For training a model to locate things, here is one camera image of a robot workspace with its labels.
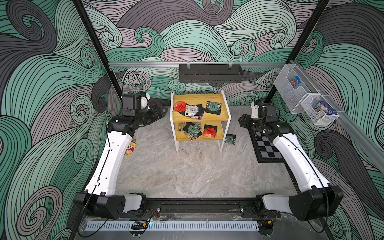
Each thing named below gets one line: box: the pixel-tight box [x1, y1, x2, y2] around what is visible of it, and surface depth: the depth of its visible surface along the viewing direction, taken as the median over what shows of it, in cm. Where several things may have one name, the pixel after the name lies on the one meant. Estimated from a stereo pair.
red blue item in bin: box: [291, 75, 302, 88], surface depth 85 cm
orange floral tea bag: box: [186, 104, 206, 120], surface depth 73 cm
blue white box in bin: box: [313, 100, 337, 115], surface depth 67 cm
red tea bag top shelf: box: [173, 100, 187, 113], surface depth 76 cm
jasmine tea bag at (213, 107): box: [205, 101, 222, 115], surface depth 76 cm
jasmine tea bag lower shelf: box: [178, 122, 203, 141], surface depth 87 cm
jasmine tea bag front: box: [224, 133, 236, 145], surface depth 102 cm
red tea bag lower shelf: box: [203, 124, 218, 138], surface depth 87 cm
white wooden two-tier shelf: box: [170, 90, 232, 154], surface depth 79 cm
